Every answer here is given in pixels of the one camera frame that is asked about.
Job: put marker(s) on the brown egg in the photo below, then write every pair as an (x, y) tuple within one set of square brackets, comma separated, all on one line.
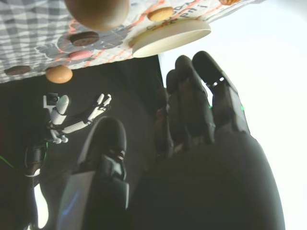
[(96, 12), (59, 74)]

